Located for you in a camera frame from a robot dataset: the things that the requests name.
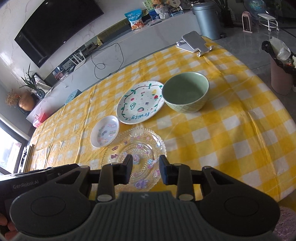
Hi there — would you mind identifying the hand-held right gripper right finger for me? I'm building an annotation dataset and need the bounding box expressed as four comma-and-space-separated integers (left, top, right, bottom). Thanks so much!
159, 155, 234, 201

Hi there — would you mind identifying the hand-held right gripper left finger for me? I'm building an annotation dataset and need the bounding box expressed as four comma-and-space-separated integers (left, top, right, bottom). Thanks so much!
54, 155, 134, 202

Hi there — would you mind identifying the clear glass plate with stickers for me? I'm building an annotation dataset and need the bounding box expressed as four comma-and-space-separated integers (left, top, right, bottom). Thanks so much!
102, 127, 167, 192

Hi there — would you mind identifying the small white plate with stickers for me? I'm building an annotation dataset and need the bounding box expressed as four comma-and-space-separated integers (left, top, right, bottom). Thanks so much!
90, 115, 120, 148

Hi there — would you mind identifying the white painted plate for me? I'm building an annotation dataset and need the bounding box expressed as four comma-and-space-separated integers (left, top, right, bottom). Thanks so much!
116, 81, 166, 125

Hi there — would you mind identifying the person's left hand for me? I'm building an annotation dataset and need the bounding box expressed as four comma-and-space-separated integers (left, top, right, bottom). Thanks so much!
0, 213, 18, 241

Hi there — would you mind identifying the window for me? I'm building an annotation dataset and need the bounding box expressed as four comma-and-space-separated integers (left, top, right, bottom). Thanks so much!
0, 120, 31, 176

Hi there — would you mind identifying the yellow checkered tablecloth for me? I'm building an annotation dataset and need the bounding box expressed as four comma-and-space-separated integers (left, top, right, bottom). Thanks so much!
24, 36, 289, 204

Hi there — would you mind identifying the green ceramic bowl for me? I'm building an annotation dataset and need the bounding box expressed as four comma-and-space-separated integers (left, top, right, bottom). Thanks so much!
161, 72, 210, 113

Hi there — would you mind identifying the orange round vase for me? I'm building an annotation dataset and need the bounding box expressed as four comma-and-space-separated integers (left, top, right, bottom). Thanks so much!
18, 93, 36, 111

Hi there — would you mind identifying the dried flower bunch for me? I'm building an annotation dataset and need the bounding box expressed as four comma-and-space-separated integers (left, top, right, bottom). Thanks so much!
5, 90, 22, 107

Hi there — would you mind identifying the teal stool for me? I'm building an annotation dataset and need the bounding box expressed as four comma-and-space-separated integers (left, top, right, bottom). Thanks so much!
65, 90, 82, 105

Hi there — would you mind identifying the green plant in glass vase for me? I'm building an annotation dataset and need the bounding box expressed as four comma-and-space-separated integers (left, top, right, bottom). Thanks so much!
20, 64, 46, 99

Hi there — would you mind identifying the white router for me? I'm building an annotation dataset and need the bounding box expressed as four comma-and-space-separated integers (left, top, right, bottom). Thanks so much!
69, 49, 86, 67

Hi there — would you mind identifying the white folding phone stand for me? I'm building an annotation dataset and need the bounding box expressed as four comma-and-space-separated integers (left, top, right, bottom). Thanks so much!
176, 31, 213, 57

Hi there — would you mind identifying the fluffy lilac garment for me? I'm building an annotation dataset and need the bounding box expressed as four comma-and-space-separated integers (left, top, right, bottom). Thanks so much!
274, 206, 296, 241

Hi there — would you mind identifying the blue snack bag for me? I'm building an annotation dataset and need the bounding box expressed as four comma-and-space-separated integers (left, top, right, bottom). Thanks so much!
125, 9, 145, 31

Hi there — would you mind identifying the pink waste bin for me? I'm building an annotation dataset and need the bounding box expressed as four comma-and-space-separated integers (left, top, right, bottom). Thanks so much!
262, 40, 296, 95

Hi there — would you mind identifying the black television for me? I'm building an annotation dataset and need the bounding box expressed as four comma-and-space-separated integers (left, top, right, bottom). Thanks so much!
14, 0, 104, 68

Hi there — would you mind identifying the basket of plush toys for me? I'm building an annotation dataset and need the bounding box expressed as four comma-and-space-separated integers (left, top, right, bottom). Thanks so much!
154, 0, 172, 19

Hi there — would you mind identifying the grey pedal trash can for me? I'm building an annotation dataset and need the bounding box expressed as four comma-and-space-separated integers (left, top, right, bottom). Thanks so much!
192, 2, 222, 40

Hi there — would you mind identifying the potted plant in black pot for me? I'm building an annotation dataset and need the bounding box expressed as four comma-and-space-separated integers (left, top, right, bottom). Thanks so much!
215, 0, 234, 27

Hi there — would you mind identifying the white crumpled plastic bag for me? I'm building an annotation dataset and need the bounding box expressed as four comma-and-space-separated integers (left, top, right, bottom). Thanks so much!
269, 36, 292, 62

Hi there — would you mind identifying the white small heater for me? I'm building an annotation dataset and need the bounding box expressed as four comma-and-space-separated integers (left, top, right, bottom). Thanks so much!
242, 11, 255, 32

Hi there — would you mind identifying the white round stool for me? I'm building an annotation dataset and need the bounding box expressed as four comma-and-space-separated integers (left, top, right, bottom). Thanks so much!
257, 13, 279, 32

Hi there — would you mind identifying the blue floor fan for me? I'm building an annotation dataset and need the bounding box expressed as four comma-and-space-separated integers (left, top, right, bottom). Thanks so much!
245, 0, 266, 15

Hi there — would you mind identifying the black cable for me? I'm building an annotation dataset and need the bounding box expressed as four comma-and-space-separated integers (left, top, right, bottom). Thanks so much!
91, 43, 123, 80

